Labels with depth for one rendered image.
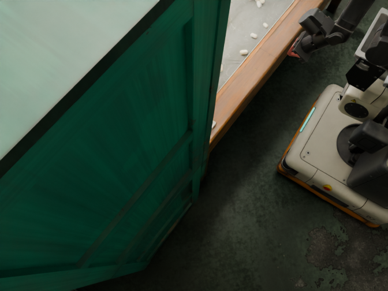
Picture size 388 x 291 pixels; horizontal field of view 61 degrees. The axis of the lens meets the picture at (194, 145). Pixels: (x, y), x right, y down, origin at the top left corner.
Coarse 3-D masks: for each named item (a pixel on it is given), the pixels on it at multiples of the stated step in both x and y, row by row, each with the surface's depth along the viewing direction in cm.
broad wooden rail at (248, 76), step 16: (304, 0) 160; (320, 0) 160; (288, 16) 157; (272, 32) 154; (288, 32) 154; (256, 48) 153; (272, 48) 151; (288, 48) 160; (256, 64) 149; (272, 64) 149; (240, 80) 146; (256, 80) 146; (224, 96) 143; (240, 96) 143; (224, 112) 141; (240, 112) 156; (224, 128) 145
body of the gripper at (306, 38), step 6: (306, 36) 114; (312, 36) 109; (300, 42) 114; (306, 42) 111; (312, 42) 110; (294, 48) 113; (300, 48) 114; (306, 48) 112; (312, 48) 111; (318, 48) 110; (300, 54) 113; (306, 54) 114; (306, 60) 114
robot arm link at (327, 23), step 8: (304, 16) 105; (312, 16) 101; (320, 16) 102; (328, 16) 103; (304, 24) 104; (312, 24) 103; (320, 24) 102; (328, 24) 102; (312, 32) 105; (328, 32) 102; (336, 32) 99; (328, 40) 102; (336, 40) 100
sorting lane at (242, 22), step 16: (240, 0) 163; (272, 0) 163; (288, 0) 163; (240, 16) 160; (256, 16) 160; (272, 16) 160; (240, 32) 157; (256, 32) 157; (224, 48) 154; (240, 48) 154; (224, 64) 151; (240, 64) 151; (224, 80) 149
